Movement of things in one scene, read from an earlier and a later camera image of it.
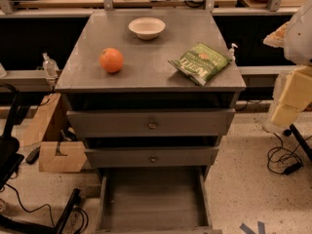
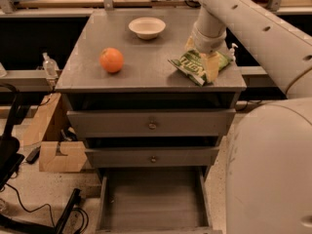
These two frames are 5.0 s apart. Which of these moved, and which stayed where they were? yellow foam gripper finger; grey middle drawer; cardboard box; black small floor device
Moved: yellow foam gripper finger
Stayed: grey middle drawer; cardboard box; black small floor device
